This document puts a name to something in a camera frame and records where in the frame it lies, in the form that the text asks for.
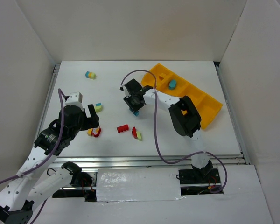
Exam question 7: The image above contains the yellow lego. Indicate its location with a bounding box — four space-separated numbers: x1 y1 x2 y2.
87 128 93 136

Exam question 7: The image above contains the white foil cover panel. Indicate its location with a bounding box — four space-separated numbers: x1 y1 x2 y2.
96 168 182 202

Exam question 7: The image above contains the red half round lego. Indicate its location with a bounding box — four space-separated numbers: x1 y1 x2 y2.
132 127 138 139

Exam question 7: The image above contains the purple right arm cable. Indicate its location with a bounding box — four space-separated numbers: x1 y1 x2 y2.
120 70 228 194

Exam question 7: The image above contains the yellow sorting tray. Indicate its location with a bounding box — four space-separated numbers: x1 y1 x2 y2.
140 63 224 130

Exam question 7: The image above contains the lime blue orange lego stack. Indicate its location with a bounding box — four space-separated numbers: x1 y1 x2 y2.
85 71 97 79

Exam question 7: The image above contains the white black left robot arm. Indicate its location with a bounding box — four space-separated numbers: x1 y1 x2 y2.
0 105 99 224

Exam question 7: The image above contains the lime green lego brick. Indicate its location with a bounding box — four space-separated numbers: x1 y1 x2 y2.
94 105 103 113

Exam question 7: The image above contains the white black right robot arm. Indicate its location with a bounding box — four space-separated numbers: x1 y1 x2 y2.
119 79 213 179

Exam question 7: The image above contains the blue frog lego brick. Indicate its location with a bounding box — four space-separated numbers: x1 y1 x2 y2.
168 80 177 90

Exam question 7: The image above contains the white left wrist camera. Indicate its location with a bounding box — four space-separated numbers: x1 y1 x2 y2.
65 92 83 110

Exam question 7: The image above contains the red flower lego brick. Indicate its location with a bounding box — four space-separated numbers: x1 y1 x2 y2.
91 127 101 138

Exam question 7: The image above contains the red rectangular lego brick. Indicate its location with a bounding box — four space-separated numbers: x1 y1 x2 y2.
117 124 129 133

